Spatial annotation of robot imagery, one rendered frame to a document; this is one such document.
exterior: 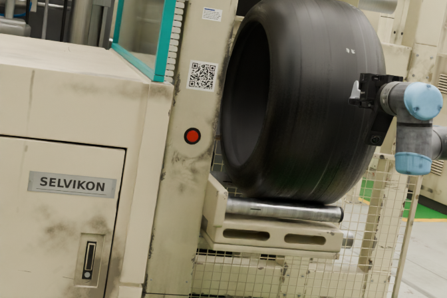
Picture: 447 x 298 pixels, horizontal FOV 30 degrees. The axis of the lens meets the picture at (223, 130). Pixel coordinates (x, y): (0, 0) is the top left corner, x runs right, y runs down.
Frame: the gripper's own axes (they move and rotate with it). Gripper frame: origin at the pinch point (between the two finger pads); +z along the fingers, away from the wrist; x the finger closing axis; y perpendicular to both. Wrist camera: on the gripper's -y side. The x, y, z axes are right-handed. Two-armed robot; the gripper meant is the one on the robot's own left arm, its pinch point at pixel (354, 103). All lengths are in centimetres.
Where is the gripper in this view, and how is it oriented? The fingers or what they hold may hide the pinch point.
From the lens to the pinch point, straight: 206.8
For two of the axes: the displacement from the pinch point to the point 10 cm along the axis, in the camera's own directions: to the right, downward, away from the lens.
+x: -9.5, -1.2, -2.8
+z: -2.8, -0.8, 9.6
